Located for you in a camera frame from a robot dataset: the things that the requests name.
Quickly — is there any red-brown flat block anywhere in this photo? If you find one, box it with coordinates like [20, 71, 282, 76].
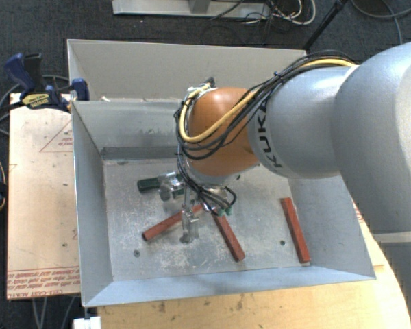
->
[141, 203, 205, 243]
[212, 212, 247, 263]
[279, 197, 312, 265]

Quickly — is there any grey metal bin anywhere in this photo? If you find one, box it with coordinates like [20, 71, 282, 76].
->
[66, 38, 377, 308]

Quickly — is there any brown cardboard board red print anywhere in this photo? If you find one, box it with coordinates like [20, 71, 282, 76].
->
[6, 93, 82, 301]

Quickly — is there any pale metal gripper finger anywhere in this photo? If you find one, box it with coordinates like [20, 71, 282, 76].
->
[188, 215, 201, 239]
[179, 210, 190, 245]

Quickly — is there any dark green flat block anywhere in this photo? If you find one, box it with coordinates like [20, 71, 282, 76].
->
[136, 177, 162, 193]

